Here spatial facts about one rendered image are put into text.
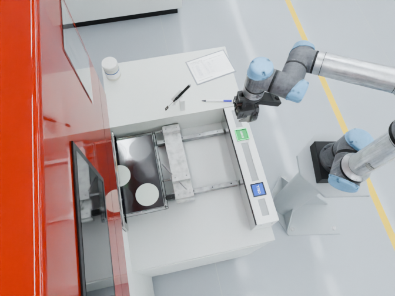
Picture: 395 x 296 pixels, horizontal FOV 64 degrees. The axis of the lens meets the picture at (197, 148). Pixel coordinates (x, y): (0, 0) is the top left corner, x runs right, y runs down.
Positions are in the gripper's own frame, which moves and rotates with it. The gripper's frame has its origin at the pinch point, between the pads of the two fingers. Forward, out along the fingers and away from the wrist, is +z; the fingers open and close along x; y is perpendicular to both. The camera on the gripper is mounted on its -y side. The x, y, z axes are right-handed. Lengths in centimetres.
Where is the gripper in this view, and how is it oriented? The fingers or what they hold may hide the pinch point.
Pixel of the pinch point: (248, 118)
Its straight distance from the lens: 132.3
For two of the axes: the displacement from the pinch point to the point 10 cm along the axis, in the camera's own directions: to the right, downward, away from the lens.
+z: -0.2, 4.0, 9.2
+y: -9.8, 1.8, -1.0
